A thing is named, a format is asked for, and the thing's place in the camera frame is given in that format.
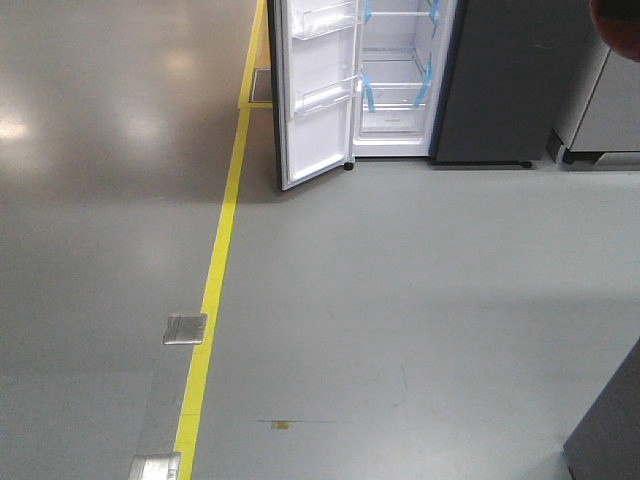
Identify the red yellow apple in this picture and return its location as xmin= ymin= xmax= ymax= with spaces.
xmin=590 ymin=0 xmax=639 ymax=62

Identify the fridge door white inside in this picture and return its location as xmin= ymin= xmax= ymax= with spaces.
xmin=267 ymin=1 xmax=364 ymax=191

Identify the dark grey fridge body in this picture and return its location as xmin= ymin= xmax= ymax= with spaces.
xmin=353 ymin=0 xmax=601 ymax=169

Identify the clear crisper drawer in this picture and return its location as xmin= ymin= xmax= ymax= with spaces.
xmin=359 ymin=83 xmax=429 ymax=138

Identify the clear middle door bin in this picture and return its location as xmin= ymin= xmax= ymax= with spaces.
xmin=292 ymin=75 xmax=359 ymax=116

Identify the clear door bin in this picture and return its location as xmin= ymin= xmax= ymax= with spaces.
xmin=289 ymin=1 xmax=360 ymax=40
xmin=292 ymin=75 xmax=359 ymax=116

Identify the metal floor plate far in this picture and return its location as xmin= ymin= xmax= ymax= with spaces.
xmin=162 ymin=313 xmax=208 ymax=345

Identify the metal floor plate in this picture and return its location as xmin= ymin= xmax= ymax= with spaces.
xmin=128 ymin=452 xmax=181 ymax=480
xmin=162 ymin=313 xmax=208 ymax=345

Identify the clear upper door bin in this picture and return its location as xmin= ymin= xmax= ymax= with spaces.
xmin=289 ymin=1 xmax=360 ymax=40

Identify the metal floor plate near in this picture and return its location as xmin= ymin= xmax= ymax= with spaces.
xmin=128 ymin=452 xmax=181 ymax=480

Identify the grey side cabinet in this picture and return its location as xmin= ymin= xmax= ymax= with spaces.
xmin=547 ymin=39 xmax=639 ymax=170

